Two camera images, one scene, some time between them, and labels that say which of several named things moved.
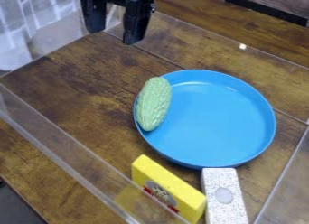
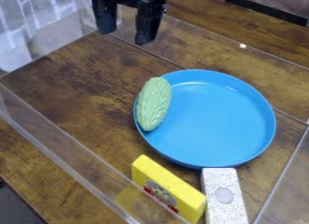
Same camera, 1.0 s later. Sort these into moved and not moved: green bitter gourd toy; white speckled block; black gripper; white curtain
Moved: black gripper
Not moved: white speckled block; green bitter gourd toy; white curtain
